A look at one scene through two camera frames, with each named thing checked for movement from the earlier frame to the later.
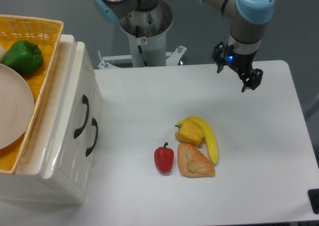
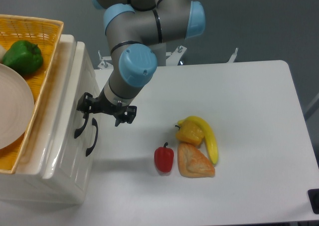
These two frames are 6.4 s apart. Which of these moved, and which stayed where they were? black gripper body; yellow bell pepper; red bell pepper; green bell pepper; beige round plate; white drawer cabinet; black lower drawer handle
Moved: black gripper body
Stayed: red bell pepper; beige round plate; green bell pepper; black lower drawer handle; white drawer cabinet; yellow bell pepper
